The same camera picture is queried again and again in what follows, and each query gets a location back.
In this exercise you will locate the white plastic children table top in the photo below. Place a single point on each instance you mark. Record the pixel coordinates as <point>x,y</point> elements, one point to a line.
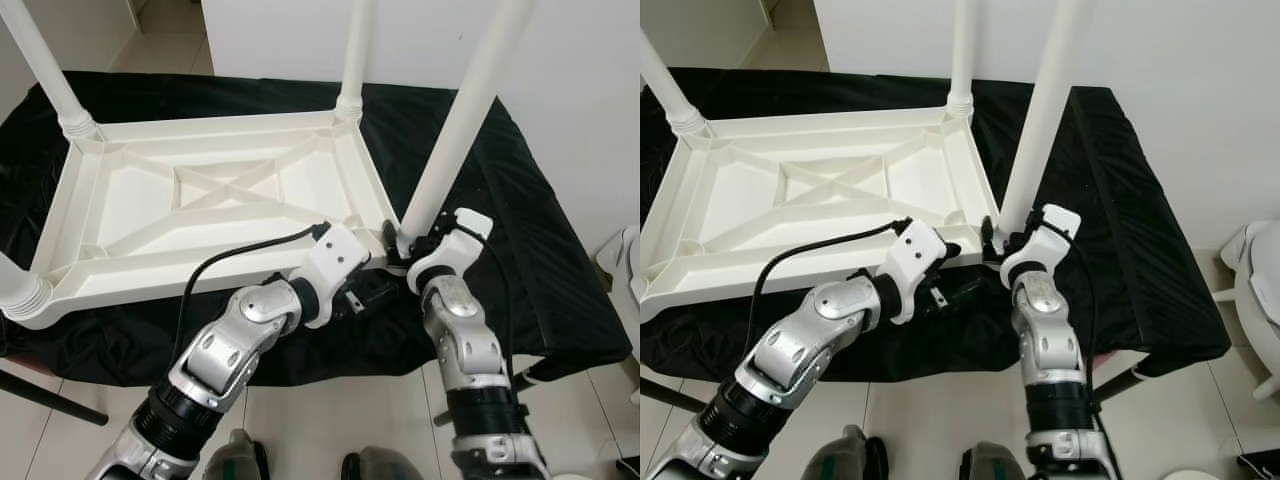
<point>740,200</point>
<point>130,200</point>

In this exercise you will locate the grey robot right foot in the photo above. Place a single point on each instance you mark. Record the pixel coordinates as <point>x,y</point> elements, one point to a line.
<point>1000,464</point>
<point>385,467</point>

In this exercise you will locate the grey robot foot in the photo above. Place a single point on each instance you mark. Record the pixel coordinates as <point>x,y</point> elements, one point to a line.
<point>1000,464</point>
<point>845,458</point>
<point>236,460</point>
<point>385,467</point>

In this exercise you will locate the grey robot left foot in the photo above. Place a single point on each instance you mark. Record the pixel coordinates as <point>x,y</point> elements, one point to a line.
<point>845,458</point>
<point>236,460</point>

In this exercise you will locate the white rounded plastic object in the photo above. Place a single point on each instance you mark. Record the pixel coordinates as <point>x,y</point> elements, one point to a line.
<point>1255,300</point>
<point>625,265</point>

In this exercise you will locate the black flat floor object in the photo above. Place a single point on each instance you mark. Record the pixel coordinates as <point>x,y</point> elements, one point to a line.
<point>1260,461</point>
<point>628,465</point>

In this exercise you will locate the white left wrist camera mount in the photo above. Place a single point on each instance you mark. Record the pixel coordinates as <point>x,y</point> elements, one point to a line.
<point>335,255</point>
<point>915,250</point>

